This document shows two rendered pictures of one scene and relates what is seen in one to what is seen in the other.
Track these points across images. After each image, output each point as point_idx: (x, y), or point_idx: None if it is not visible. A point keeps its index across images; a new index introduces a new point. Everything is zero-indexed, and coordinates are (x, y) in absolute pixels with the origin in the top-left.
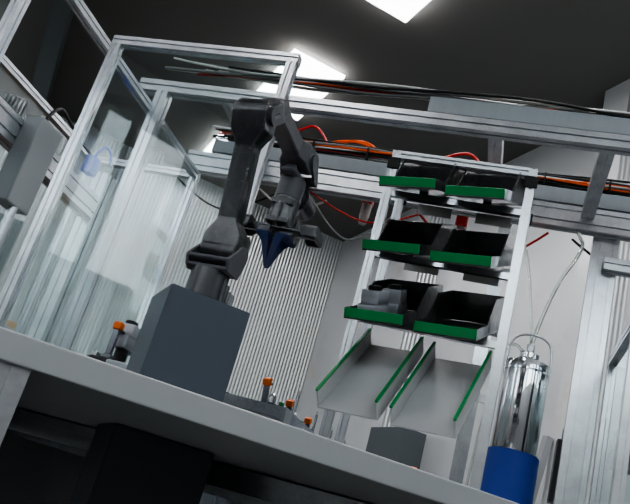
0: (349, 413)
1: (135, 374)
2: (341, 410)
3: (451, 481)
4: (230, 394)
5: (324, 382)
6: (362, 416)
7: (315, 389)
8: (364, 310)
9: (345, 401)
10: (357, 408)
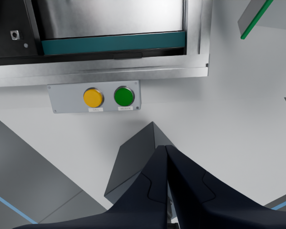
0: (276, 27)
1: None
2: (267, 25)
3: None
4: (153, 78)
5: (257, 20)
6: None
7: (240, 38)
8: None
9: (280, 5)
10: None
